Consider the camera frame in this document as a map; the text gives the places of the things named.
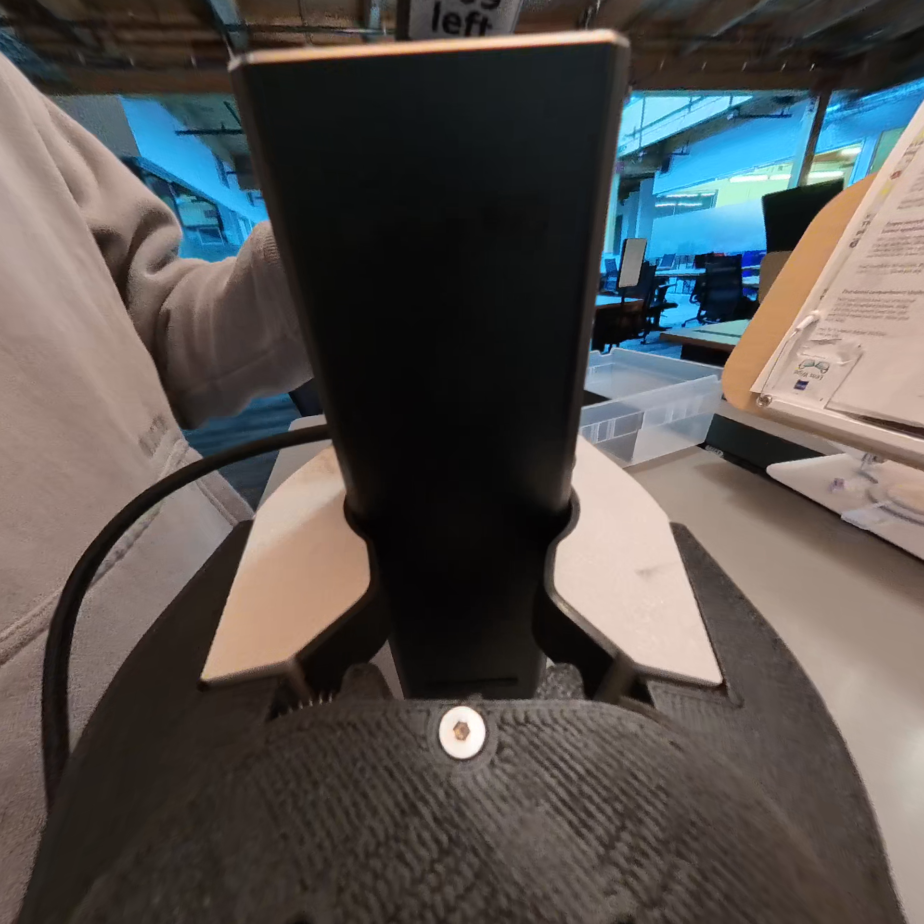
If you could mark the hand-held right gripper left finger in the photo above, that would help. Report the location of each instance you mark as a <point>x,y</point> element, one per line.
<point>289,577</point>

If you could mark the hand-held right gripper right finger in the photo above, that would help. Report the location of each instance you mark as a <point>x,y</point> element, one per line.
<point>635,577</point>

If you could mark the large black power bank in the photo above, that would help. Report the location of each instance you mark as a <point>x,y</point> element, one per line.
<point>440,325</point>

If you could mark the person's left forearm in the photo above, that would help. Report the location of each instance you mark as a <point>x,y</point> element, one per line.
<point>224,332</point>

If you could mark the clear plastic bin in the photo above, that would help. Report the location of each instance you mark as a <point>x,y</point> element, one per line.
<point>650,411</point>

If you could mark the white stand base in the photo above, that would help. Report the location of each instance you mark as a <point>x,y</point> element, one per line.
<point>830,491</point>

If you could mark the wooden office desk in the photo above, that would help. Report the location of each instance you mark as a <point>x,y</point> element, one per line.
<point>711,336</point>
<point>613,314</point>

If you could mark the black office chair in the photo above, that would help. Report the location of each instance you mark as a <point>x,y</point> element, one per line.
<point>650,299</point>
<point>722,289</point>

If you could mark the small whiteboard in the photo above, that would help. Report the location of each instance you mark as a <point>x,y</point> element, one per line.
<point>633,261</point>

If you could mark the person's grey sweatshirt torso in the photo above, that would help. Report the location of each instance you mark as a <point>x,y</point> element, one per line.
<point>65,361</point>

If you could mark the wooden document stand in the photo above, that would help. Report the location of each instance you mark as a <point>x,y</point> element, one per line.
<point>787,303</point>

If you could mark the printed paper sheets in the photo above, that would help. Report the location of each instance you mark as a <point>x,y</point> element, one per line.
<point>881,289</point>

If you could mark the black monitor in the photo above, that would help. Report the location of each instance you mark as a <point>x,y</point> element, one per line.
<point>801,216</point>

